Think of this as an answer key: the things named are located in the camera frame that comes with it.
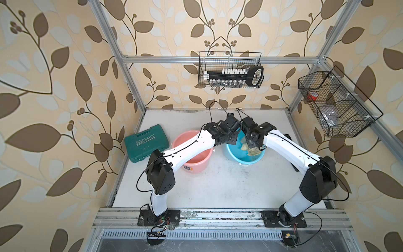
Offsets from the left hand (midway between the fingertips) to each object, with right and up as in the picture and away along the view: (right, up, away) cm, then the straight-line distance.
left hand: (229, 133), depth 81 cm
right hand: (+16, -4, +4) cm, 17 cm away
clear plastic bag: (+47, +8, -8) cm, 48 cm away
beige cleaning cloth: (+13, -10, +2) cm, 17 cm away
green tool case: (-53, -8, +15) cm, 55 cm away
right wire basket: (+52, +12, -8) cm, 54 cm away
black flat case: (+42, -3, +21) cm, 47 cm away
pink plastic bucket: (-16, -14, -6) cm, 22 cm away
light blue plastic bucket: (+6, -13, +15) cm, 20 cm away
